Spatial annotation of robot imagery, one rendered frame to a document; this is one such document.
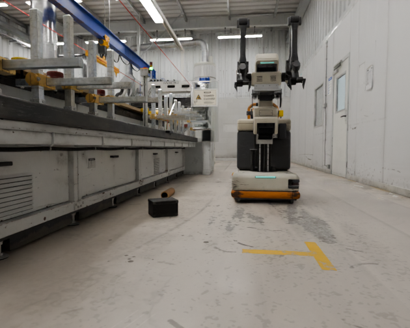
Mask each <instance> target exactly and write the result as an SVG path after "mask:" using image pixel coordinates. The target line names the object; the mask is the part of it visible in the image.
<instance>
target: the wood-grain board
mask: <svg viewBox="0 0 410 328"><path fill-rule="evenodd" d="M29 72H31V70H24V71H23V74H24V75H26V74H27V73H29ZM88 93H89V90H83V93H81V94H82V95H85V96H86V95H87V94H88ZM117 106H119V107H122V108H125V109H128V110H130V111H134V112H136V113H140V114H142V115H143V112H141V109H139V108H136V107H134V106H131V105H128V104H126V103H120V105H117Z"/></svg>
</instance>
